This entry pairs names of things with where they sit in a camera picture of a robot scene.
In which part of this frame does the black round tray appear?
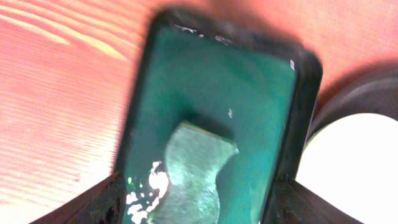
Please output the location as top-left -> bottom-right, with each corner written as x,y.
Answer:
307,61 -> 397,140

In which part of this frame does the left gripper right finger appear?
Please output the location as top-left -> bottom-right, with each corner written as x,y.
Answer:
262,177 -> 361,224

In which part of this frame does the green scrubbing sponge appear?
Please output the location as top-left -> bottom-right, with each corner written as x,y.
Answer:
148,122 -> 239,224

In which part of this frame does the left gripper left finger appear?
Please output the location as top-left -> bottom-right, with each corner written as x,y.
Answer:
32,172 -> 127,224

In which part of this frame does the black rectangular tray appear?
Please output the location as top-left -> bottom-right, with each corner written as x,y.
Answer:
114,7 -> 323,223

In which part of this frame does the white plate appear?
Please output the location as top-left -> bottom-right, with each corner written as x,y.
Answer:
296,113 -> 397,224

